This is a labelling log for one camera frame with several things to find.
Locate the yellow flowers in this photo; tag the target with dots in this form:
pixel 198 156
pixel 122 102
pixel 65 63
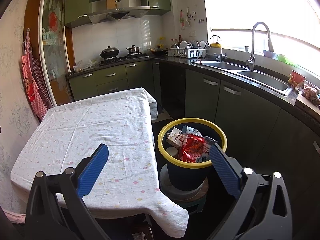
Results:
pixel 161 41

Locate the person's pink clothing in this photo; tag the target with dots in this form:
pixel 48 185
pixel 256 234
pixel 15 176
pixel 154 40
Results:
pixel 15 217

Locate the green upper kitchen cabinets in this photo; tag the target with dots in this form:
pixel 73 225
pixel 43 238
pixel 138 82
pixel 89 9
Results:
pixel 76 7

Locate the yellow rimmed dark trash bin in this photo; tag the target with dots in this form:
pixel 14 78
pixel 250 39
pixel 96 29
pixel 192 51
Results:
pixel 185 177

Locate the pink raw meat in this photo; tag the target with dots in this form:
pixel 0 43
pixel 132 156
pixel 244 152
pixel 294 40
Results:
pixel 310 92

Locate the black kitchen countertop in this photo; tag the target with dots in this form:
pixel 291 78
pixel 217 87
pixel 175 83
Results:
pixel 180 61

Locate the grey plastic sheet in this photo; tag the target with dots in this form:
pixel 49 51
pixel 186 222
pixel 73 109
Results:
pixel 153 108

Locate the red white milk carton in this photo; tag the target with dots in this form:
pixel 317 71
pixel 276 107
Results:
pixel 176 137

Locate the red paper cup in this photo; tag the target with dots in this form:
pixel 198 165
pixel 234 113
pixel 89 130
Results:
pixel 298 78

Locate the green lower kitchen cabinets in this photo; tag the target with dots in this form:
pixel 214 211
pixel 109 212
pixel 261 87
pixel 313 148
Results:
pixel 245 110

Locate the black gas stove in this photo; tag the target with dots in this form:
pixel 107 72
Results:
pixel 125 58

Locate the dark red checked apron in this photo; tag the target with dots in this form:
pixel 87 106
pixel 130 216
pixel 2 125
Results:
pixel 42 85

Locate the pink wall hanging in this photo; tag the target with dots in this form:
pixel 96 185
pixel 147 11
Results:
pixel 181 18

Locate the black frying pan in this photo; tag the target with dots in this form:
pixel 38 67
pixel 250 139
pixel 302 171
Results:
pixel 158 51

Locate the black lidded wok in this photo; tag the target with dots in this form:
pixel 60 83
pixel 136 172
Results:
pixel 109 53

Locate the white mug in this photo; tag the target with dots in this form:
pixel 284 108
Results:
pixel 169 52

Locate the wooden cutting board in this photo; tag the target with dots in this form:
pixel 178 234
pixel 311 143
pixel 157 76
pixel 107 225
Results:
pixel 306 105

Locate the bright kitchen window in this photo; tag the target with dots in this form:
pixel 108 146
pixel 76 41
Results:
pixel 250 5

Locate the table with floral cloth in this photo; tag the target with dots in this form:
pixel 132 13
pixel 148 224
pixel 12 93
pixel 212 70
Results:
pixel 87 130

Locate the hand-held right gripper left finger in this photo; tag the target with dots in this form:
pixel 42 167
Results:
pixel 93 170

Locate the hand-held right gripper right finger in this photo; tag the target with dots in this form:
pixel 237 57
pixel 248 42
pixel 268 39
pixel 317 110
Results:
pixel 225 170

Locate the green kitchen cabinets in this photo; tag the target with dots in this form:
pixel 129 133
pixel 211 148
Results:
pixel 245 110
pixel 76 7

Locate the small black pot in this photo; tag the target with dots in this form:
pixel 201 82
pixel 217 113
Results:
pixel 133 50

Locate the white dish rack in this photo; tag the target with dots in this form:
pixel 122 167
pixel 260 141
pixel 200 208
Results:
pixel 190 53

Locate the red plaid printed apron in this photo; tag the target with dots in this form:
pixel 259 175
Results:
pixel 31 87

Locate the tall steel faucet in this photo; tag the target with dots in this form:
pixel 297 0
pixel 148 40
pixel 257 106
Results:
pixel 253 45

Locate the row of seasoning bottles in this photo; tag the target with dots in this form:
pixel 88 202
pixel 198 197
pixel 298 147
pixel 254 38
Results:
pixel 176 42

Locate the green plastic item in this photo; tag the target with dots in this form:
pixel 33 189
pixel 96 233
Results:
pixel 287 60

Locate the small steel faucet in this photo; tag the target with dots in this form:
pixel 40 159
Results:
pixel 220 52

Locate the frosted glass sliding door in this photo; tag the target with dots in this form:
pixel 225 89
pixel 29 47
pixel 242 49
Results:
pixel 53 55

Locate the steel double sink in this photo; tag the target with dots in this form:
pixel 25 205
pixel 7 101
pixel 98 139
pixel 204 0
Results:
pixel 265 78

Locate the clear plastic bags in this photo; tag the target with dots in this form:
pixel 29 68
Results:
pixel 86 65

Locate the pale bowl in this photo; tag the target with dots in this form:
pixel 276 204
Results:
pixel 269 54

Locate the steel range hood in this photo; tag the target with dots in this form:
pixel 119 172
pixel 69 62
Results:
pixel 117 16

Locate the stack of white plates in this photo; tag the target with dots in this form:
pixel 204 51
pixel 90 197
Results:
pixel 189 45

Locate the red snack bag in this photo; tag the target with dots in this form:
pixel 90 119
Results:
pixel 192 147

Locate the round stool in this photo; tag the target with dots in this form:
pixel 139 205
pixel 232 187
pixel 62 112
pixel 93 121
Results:
pixel 185 197

